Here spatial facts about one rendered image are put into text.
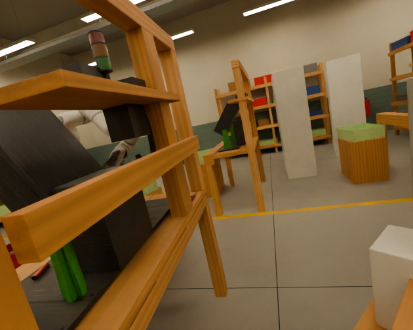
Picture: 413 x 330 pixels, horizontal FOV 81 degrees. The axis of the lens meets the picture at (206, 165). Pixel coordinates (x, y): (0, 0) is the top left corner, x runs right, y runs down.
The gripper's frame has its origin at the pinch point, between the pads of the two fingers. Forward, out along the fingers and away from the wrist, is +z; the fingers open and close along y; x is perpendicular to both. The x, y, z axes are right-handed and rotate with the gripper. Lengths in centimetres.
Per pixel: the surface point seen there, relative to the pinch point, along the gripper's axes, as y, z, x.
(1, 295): 35, 85, 10
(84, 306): 2, 67, 22
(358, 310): -8, 10, 175
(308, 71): 99, -612, 259
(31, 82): 53, 51, -12
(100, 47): 58, 17, -14
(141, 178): 34, 40, 19
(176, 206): -1.1, 4.5, 41.3
